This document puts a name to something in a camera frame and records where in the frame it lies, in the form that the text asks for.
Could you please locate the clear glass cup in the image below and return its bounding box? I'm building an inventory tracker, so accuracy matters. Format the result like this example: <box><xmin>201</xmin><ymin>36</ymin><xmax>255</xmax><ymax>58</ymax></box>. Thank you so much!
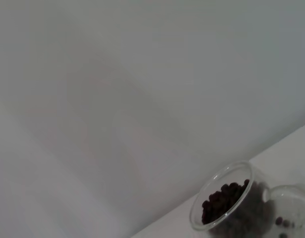
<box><xmin>189</xmin><ymin>160</ymin><xmax>277</xmax><ymax>238</ymax></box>
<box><xmin>262</xmin><ymin>182</ymin><xmax>305</xmax><ymax>238</ymax></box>

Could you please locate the coffee beans pile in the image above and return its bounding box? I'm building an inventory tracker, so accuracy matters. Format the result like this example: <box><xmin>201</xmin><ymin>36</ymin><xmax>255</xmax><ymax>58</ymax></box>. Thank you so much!
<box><xmin>201</xmin><ymin>178</ymin><xmax>272</xmax><ymax>238</ymax></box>

